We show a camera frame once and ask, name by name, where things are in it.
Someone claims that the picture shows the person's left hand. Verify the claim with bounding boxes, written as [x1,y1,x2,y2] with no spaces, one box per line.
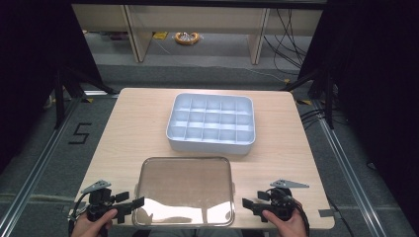
[70,208,119,237]

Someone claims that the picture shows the bundle of black cables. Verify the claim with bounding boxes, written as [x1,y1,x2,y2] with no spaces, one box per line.
[262,7,314,77]

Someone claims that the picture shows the aluminium floor rail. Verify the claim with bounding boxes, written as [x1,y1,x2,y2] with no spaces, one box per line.
[311,98,387,237]
[0,96,85,237]

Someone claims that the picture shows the shiny metal tray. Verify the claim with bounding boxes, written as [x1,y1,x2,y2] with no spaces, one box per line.
[131,156,236,229]

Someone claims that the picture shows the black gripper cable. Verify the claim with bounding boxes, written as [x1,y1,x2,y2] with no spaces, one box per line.
[66,192,91,237]
[291,196,311,237]

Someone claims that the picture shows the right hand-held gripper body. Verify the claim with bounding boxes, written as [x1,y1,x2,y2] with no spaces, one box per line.
[265,179,302,223]

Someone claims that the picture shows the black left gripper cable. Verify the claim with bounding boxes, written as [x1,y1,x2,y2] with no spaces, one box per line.
[66,192,91,237]

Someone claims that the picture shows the person's right hand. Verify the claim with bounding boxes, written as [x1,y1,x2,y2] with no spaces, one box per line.
[262,199,308,237]

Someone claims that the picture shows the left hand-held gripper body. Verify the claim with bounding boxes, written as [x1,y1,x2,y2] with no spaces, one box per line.
[80,179,117,223]

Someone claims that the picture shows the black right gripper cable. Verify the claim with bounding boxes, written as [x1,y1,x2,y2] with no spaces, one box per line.
[291,196,311,237]

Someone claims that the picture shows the white compartment organizer box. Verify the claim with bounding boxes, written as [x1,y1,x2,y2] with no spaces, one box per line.
[165,92,257,156]

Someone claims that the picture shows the black curtain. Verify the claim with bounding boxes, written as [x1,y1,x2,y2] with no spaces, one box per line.
[0,0,104,176]
[297,0,419,228]

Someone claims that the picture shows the orange tape roll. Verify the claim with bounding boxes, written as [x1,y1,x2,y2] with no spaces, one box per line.
[174,31,201,46]

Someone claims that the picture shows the black metal stand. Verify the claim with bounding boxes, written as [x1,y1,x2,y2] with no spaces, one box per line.
[280,67,337,130]
[52,64,121,130]

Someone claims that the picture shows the black floor cables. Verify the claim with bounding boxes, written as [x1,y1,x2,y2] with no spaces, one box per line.
[298,108,350,130]

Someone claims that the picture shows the light wooden bench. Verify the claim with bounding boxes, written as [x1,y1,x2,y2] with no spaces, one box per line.
[71,3,324,65]

